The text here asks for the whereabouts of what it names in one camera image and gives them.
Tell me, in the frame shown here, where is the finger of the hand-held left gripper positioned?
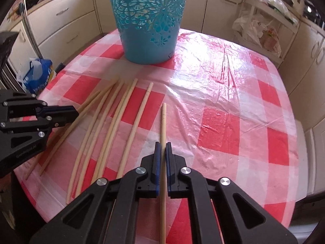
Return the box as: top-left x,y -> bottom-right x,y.
0,89 -> 78,119
0,112 -> 78,179

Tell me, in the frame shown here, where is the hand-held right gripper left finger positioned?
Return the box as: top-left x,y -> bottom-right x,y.
29,142 -> 161,244

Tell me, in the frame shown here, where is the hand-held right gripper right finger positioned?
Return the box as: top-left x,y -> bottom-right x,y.
166,142 -> 297,244

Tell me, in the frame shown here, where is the long bamboo chopstick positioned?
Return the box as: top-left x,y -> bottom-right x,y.
159,103 -> 167,244

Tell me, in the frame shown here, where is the row of bamboo chopsticks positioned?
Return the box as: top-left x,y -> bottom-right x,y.
24,78 -> 154,205

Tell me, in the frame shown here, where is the teal floral plastic basket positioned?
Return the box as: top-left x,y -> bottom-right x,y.
105,0 -> 191,64

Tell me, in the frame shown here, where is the blue plastic bag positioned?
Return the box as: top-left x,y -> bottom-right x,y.
17,58 -> 57,95

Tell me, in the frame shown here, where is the blue metal mop pole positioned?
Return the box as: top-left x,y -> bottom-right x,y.
23,0 -> 43,58

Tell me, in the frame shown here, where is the black textured box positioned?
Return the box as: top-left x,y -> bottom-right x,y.
0,31 -> 20,69

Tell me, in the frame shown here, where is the red white checked tablecloth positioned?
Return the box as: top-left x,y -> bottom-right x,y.
14,28 -> 299,244

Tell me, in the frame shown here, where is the white drawer cabinet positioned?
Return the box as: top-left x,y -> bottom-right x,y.
5,0 -> 102,56

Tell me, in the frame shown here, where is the white plastic bag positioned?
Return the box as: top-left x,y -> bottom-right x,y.
232,15 -> 268,42

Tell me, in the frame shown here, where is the white double-door cabinet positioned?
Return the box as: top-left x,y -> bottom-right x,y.
277,22 -> 325,133

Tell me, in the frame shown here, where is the printed plastic bag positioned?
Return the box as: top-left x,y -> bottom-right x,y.
259,27 -> 282,58

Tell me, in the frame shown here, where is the white trolley cart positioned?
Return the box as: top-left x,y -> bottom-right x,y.
235,0 -> 301,65

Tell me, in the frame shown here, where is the clear plastic bags pile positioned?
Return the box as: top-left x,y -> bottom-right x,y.
254,0 -> 291,17

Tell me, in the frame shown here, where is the white thermos jug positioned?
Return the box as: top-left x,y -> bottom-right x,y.
291,0 -> 306,14

